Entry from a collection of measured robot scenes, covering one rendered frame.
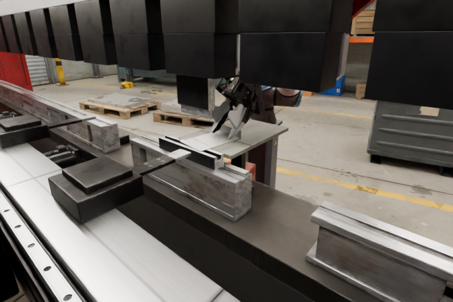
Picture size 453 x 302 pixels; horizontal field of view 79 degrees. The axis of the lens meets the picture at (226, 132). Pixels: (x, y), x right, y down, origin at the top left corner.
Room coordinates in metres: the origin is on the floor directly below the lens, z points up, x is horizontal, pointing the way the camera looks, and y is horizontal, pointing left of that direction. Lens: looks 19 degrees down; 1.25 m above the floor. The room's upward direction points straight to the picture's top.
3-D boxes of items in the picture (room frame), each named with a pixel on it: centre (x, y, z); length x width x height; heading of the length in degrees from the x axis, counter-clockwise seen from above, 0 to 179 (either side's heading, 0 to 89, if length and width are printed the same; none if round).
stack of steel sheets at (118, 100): (4.84, 1.91, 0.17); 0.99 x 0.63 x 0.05; 59
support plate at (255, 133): (0.72, -0.03, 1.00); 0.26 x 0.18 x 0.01; 140
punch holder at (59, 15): (0.98, 0.51, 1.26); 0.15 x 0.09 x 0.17; 50
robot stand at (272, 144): (1.54, -0.21, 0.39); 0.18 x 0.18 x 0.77; 62
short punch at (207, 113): (0.60, 0.07, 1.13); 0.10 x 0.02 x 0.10; 50
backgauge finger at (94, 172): (0.48, 0.18, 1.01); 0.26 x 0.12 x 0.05; 140
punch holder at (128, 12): (0.72, 0.20, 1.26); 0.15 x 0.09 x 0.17; 50
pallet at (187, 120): (4.21, 0.42, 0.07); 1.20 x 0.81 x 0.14; 65
